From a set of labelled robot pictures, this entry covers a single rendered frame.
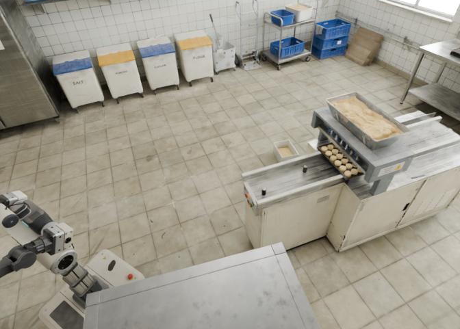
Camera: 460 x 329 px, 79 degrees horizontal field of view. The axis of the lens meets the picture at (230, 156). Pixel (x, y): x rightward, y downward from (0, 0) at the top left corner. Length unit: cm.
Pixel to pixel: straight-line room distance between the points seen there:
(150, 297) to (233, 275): 20
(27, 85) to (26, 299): 279
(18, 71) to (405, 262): 496
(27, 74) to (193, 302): 431
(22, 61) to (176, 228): 300
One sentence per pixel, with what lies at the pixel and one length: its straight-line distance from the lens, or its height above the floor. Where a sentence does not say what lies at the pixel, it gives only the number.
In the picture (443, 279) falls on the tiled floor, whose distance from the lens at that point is 320.
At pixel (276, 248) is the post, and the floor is 182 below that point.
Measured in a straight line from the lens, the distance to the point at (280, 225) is 234.
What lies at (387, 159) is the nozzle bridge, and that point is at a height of 118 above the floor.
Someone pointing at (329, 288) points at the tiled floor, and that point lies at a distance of 277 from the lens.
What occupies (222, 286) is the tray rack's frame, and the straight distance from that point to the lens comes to 71.
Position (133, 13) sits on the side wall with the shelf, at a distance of 538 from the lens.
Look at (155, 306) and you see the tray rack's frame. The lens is 72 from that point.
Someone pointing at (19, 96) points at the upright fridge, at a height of 61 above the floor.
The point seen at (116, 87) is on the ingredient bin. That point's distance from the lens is 505.
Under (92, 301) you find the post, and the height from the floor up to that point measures 182.
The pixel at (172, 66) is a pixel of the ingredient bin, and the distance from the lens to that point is 503.
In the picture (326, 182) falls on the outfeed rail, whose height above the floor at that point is 90.
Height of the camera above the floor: 248
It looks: 42 degrees down
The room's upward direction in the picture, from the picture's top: 3 degrees counter-clockwise
